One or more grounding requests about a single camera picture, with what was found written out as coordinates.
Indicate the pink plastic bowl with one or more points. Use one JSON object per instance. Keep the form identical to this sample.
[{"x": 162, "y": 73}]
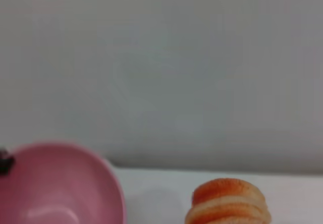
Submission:
[{"x": 63, "y": 188}]

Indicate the orange ridged bread loaf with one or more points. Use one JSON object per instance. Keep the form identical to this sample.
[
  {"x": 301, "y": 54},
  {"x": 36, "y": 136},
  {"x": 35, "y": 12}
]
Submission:
[{"x": 227, "y": 203}]

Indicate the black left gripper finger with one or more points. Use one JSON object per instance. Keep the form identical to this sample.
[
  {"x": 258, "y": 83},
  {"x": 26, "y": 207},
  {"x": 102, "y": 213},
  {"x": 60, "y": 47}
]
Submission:
[{"x": 5, "y": 162}]

